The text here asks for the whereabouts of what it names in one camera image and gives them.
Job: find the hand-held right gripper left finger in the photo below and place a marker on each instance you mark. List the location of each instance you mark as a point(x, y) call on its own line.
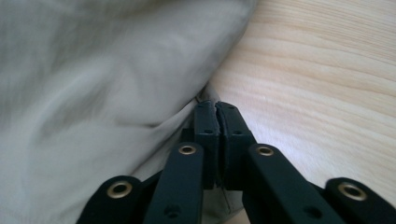
point(207, 146)

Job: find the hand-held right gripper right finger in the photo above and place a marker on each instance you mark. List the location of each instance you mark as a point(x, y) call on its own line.
point(233, 146)

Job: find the beige cloth garment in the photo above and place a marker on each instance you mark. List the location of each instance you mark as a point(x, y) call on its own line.
point(93, 93)

